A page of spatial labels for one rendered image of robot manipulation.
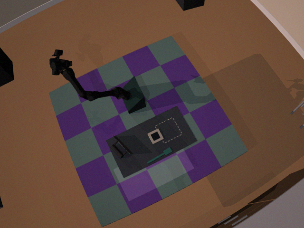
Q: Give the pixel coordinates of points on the beige square tile with dark center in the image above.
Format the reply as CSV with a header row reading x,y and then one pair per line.
x,y
155,136

